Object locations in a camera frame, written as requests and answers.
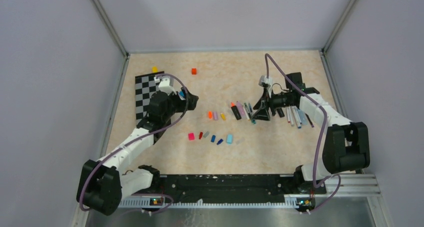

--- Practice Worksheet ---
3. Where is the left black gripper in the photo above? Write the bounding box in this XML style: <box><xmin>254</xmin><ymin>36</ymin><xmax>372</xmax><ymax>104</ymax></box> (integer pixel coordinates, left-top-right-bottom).
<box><xmin>162</xmin><ymin>86</ymin><xmax>198</xmax><ymax>122</ymax></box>

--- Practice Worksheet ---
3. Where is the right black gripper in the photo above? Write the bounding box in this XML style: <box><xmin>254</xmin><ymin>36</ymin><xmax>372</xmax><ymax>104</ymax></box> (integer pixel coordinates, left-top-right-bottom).
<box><xmin>251</xmin><ymin>87</ymin><xmax>295</xmax><ymax>121</ymax></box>

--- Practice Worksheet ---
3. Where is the red cap whiteboard marker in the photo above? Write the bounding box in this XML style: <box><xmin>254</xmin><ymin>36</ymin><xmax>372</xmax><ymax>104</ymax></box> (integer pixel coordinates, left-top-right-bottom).
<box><xmin>286</xmin><ymin>106</ymin><xmax>292</xmax><ymax>124</ymax></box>

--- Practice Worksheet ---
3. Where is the grey cap acrylic marker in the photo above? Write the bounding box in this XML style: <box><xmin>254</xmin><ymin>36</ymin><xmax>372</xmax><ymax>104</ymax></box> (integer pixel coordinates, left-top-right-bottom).
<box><xmin>289</xmin><ymin>106</ymin><xmax>296</xmax><ymax>127</ymax></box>

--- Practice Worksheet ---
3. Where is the black orange cap highlighter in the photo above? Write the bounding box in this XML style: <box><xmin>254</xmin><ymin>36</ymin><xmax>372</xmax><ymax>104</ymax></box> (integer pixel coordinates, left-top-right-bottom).
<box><xmin>230</xmin><ymin>102</ymin><xmax>242</xmax><ymax>121</ymax></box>

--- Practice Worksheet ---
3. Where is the blue deli whiteboard marker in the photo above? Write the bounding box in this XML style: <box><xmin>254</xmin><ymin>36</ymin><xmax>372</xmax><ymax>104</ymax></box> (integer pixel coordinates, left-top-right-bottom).
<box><xmin>291</xmin><ymin>106</ymin><xmax>302</xmax><ymax>129</ymax></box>

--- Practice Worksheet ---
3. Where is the light blue pastel highlighter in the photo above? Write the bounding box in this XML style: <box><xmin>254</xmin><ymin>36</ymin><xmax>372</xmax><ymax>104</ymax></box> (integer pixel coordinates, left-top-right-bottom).
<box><xmin>296</xmin><ymin>108</ymin><xmax>309</xmax><ymax>126</ymax></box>

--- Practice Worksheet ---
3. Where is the light blue highlighter cap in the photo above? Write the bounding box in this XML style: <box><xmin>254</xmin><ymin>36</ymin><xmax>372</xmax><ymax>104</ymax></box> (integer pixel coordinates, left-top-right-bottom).
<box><xmin>226</xmin><ymin>134</ymin><xmax>233</xmax><ymax>145</ymax></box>

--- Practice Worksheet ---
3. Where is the black slim pen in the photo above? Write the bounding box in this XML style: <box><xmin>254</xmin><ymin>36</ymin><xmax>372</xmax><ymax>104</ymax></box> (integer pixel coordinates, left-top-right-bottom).
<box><xmin>304</xmin><ymin>113</ymin><xmax>315</xmax><ymax>128</ymax></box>

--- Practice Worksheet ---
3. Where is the grey marker cap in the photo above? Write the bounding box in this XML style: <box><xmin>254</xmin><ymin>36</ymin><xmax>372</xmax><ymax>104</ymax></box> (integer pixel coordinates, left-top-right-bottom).
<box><xmin>202</xmin><ymin>131</ymin><xmax>210</xmax><ymax>138</ymax></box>

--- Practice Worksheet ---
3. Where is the clear green gel pen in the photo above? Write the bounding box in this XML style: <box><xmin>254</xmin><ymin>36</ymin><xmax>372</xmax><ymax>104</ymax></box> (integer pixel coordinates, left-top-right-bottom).
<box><xmin>244</xmin><ymin>102</ymin><xmax>252</xmax><ymax>114</ymax></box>

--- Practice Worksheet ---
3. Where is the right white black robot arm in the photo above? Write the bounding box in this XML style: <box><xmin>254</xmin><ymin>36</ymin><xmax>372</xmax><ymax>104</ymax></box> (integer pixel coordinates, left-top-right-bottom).
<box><xmin>252</xmin><ymin>72</ymin><xmax>371</xmax><ymax>193</ymax></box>

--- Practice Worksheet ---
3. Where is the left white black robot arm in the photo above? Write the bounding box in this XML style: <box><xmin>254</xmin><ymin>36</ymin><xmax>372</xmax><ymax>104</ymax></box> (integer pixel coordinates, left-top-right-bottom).
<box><xmin>76</xmin><ymin>87</ymin><xmax>199</xmax><ymax>216</ymax></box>

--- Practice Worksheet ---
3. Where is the black grey checkerboard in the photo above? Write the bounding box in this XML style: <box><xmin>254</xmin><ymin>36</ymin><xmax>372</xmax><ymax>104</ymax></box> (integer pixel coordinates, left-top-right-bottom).
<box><xmin>135</xmin><ymin>73</ymin><xmax>171</xmax><ymax>129</ymax></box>

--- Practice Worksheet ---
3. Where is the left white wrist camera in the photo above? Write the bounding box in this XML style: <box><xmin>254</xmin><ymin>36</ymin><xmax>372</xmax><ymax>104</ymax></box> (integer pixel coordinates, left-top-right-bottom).
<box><xmin>154</xmin><ymin>76</ymin><xmax>177</xmax><ymax>95</ymax></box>

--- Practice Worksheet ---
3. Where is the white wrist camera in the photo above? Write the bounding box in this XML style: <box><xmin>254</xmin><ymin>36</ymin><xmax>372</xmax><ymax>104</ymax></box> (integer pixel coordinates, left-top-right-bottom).
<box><xmin>154</xmin><ymin>76</ymin><xmax>177</xmax><ymax>95</ymax></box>
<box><xmin>258</xmin><ymin>75</ymin><xmax>273</xmax><ymax>96</ymax></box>

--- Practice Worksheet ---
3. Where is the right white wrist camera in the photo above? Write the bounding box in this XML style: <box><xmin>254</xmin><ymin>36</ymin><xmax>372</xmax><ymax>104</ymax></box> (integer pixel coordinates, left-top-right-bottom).
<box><xmin>258</xmin><ymin>75</ymin><xmax>273</xmax><ymax>96</ymax></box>

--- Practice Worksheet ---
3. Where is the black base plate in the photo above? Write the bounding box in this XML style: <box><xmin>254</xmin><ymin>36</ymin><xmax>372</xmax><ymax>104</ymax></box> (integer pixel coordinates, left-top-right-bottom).
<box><xmin>129</xmin><ymin>173</ymin><xmax>327</xmax><ymax>205</ymax></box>

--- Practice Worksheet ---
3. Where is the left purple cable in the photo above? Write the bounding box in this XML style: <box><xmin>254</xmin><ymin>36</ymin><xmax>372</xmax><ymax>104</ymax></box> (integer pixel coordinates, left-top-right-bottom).
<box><xmin>78</xmin><ymin>73</ymin><xmax>190</xmax><ymax>216</ymax></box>

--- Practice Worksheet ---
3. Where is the purple cable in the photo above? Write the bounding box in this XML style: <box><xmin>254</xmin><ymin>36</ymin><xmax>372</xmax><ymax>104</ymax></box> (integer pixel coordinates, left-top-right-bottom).
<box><xmin>78</xmin><ymin>73</ymin><xmax>190</xmax><ymax>216</ymax></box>
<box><xmin>264</xmin><ymin>53</ymin><xmax>342</xmax><ymax>214</ymax></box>

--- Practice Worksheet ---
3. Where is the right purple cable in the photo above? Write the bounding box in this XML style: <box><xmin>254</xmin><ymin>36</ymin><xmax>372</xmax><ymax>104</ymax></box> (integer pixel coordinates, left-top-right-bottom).
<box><xmin>264</xmin><ymin>53</ymin><xmax>342</xmax><ymax>214</ymax></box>

